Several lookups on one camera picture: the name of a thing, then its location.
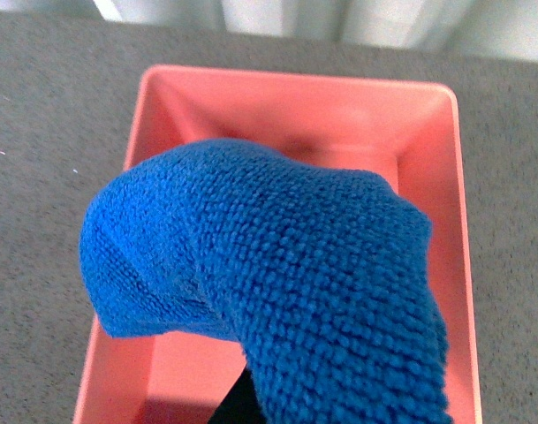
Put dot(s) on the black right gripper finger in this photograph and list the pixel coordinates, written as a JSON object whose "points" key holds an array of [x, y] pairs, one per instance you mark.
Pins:
{"points": [[240, 405]]}

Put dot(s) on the pink plastic bin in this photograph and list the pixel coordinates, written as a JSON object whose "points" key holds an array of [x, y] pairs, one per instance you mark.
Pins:
{"points": [[405, 131]]}

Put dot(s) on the blue microfiber cloth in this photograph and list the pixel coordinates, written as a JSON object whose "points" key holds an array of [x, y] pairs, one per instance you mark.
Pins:
{"points": [[319, 274]]}

